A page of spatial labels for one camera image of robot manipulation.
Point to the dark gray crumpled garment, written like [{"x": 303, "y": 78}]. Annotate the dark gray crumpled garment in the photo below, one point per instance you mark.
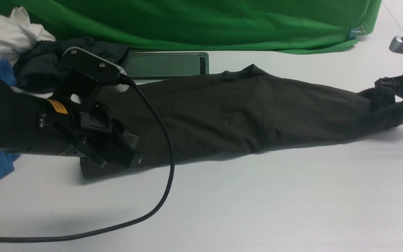
[{"x": 41, "y": 69}]

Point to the blue binder clip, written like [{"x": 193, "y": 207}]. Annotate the blue binder clip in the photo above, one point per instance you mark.
[{"x": 356, "y": 32}]

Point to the white crumpled garment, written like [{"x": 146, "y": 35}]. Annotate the white crumpled garment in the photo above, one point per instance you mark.
[{"x": 18, "y": 35}]

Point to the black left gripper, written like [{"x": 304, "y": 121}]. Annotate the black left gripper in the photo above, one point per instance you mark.
[{"x": 94, "y": 135}]

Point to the gray long-sleeved shirt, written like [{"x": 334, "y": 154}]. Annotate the gray long-sleeved shirt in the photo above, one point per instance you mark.
[{"x": 221, "y": 116}]

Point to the green backdrop cloth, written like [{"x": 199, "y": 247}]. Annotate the green backdrop cloth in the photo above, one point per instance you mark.
[{"x": 287, "y": 26}]

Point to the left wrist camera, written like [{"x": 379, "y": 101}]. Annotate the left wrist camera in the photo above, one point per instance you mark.
[{"x": 95, "y": 68}]

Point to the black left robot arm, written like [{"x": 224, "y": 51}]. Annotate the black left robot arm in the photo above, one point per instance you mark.
[{"x": 25, "y": 124}]

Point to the metal table cable hatch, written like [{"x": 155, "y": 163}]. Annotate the metal table cable hatch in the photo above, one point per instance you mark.
[{"x": 147, "y": 67}]

